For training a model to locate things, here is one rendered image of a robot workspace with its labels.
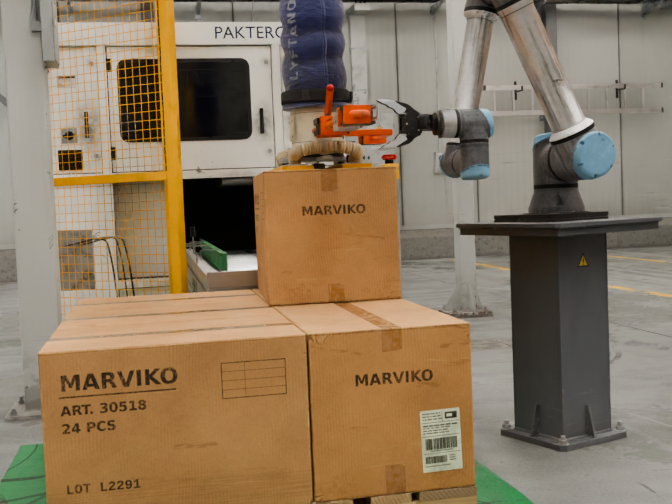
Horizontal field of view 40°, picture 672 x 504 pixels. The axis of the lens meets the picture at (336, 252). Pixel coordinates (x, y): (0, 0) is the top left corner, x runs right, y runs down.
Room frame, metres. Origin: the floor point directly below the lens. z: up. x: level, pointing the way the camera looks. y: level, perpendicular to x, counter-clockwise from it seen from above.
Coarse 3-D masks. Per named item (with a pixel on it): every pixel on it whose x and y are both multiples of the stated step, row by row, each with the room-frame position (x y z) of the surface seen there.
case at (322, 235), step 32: (256, 192) 3.11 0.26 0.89; (288, 192) 2.72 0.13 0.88; (320, 192) 2.73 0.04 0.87; (352, 192) 2.74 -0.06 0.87; (384, 192) 2.75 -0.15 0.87; (256, 224) 3.21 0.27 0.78; (288, 224) 2.71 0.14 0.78; (320, 224) 2.73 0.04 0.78; (352, 224) 2.74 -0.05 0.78; (384, 224) 2.75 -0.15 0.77; (288, 256) 2.71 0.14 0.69; (320, 256) 2.73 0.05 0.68; (352, 256) 2.74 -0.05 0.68; (384, 256) 2.75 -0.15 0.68; (288, 288) 2.71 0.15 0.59; (320, 288) 2.73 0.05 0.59; (352, 288) 2.74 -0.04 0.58; (384, 288) 2.75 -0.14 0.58
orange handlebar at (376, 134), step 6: (354, 114) 2.40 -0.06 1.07; (360, 114) 2.40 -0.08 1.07; (366, 114) 2.41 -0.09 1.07; (330, 120) 2.67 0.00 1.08; (324, 126) 2.75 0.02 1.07; (330, 126) 2.68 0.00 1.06; (312, 132) 2.96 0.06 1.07; (354, 132) 3.11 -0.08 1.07; (360, 132) 3.11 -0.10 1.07; (366, 132) 3.12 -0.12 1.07; (372, 132) 3.12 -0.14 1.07; (378, 132) 3.12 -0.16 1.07; (384, 132) 3.13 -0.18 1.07; (390, 132) 3.14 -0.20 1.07; (372, 138) 3.35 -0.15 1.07; (378, 138) 3.29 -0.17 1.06
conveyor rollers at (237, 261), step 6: (204, 258) 5.30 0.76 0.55; (228, 258) 5.16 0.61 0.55; (234, 258) 5.16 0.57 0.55; (240, 258) 5.17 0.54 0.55; (246, 258) 5.09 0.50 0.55; (252, 258) 5.09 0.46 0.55; (210, 264) 4.69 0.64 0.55; (228, 264) 4.62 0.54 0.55; (234, 264) 4.62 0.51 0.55; (240, 264) 4.63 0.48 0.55; (246, 264) 4.63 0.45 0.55; (252, 264) 4.55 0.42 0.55; (216, 270) 4.25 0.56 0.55; (228, 270) 4.25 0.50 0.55
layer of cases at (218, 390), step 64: (64, 320) 2.57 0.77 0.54; (128, 320) 2.51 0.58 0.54; (192, 320) 2.46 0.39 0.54; (256, 320) 2.39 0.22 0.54; (320, 320) 2.34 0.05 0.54; (384, 320) 2.29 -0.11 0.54; (448, 320) 2.24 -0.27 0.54; (64, 384) 2.00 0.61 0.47; (128, 384) 2.03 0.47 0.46; (192, 384) 2.06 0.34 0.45; (256, 384) 2.09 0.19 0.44; (320, 384) 2.12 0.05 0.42; (384, 384) 2.15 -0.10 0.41; (448, 384) 2.18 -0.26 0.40; (64, 448) 2.00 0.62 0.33; (128, 448) 2.03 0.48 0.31; (192, 448) 2.06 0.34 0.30; (256, 448) 2.09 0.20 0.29; (320, 448) 2.11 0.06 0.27; (384, 448) 2.14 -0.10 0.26; (448, 448) 2.18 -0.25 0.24
